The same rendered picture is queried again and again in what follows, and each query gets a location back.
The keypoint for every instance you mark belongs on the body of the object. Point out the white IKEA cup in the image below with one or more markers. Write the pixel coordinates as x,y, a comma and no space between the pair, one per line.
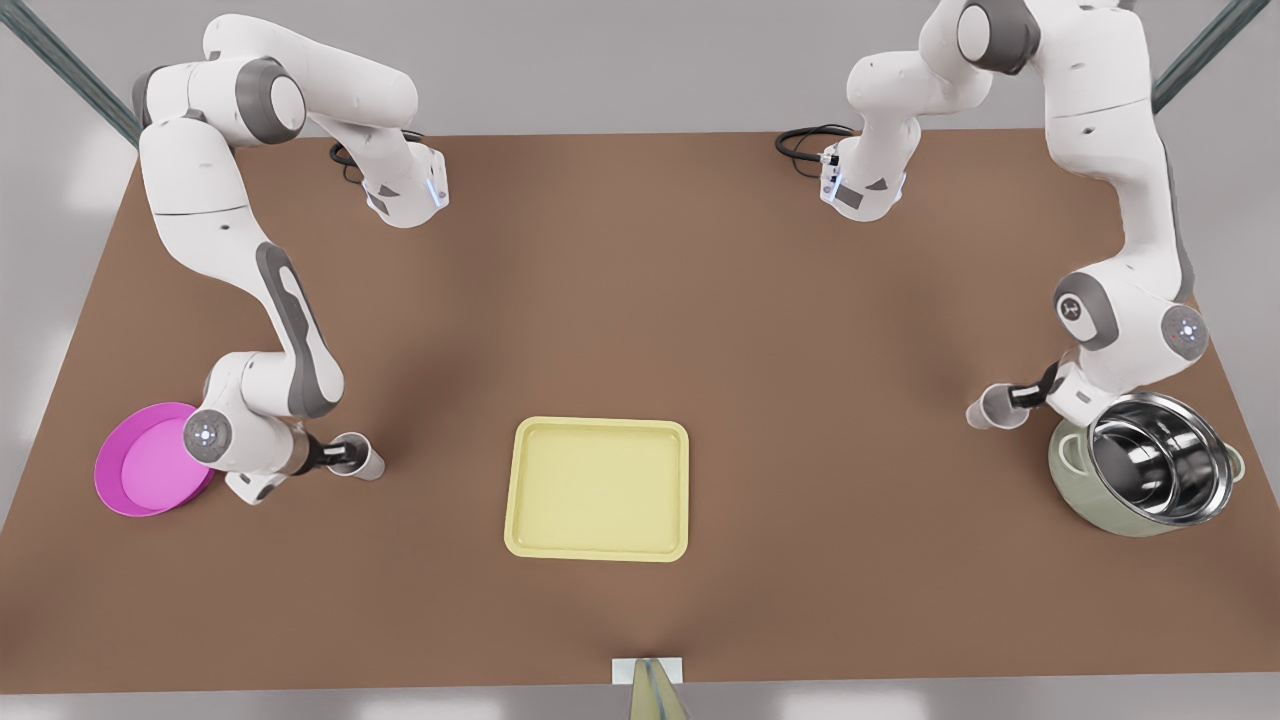
364,458
992,408

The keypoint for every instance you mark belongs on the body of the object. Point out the pink round plate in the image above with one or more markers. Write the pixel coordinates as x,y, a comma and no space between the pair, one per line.
145,465

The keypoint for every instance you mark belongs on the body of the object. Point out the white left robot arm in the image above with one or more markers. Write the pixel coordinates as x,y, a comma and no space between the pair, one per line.
1100,130

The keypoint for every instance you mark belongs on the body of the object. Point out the yellow rectangular tray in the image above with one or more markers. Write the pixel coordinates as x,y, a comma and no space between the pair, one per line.
597,489

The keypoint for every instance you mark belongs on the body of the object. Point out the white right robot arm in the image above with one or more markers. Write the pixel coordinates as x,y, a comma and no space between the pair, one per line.
190,190

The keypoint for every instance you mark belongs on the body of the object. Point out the steel pot with green outside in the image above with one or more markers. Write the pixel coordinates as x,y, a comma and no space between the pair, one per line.
1150,460

